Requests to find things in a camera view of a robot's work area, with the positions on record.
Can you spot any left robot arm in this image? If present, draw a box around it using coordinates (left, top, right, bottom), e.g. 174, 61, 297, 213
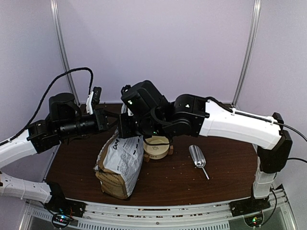
0, 92, 119, 213

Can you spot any front aluminium rail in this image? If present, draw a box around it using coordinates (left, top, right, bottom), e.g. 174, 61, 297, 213
24, 189, 295, 230

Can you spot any left aluminium frame post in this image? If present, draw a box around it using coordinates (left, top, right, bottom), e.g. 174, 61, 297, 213
50, 0, 80, 105

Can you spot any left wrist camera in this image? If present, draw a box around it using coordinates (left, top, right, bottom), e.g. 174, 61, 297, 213
85, 87, 102, 115

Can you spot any cream pet bowl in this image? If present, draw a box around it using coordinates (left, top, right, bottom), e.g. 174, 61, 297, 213
143, 136, 170, 161

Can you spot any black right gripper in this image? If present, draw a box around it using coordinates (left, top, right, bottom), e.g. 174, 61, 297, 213
117, 112, 167, 138

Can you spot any dog food bag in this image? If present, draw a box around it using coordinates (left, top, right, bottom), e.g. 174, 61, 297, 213
93, 104, 145, 199

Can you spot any aluminium frame post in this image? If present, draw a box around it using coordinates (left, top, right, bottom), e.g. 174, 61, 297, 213
232, 0, 261, 108
50, 0, 80, 105

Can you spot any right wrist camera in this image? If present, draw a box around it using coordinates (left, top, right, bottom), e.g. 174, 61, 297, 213
121, 84, 131, 95

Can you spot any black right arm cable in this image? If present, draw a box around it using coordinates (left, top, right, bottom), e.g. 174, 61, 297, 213
208, 97, 307, 166

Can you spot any wooden bowl stand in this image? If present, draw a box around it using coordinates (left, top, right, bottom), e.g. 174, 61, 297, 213
143, 145, 174, 162

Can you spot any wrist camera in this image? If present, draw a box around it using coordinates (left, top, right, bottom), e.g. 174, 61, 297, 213
121, 84, 131, 95
85, 87, 102, 115

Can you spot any right aluminium frame post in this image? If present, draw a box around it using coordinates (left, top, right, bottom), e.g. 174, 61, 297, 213
232, 0, 261, 108

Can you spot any metal food scoop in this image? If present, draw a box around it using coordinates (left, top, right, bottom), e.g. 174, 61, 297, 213
189, 145, 210, 180

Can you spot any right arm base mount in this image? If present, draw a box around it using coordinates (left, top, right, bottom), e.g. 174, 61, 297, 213
229, 197, 271, 217

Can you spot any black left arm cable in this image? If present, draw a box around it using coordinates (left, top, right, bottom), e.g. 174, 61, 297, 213
0, 67, 94, 144

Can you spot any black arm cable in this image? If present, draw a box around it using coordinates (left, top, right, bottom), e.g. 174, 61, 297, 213
0, 67, 94, 144
208, 97, 307, 166

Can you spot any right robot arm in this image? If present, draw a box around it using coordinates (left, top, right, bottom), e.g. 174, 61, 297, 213
118, 80, 293, 212

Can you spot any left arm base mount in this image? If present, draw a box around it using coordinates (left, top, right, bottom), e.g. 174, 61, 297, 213
45, 198, 86, 218

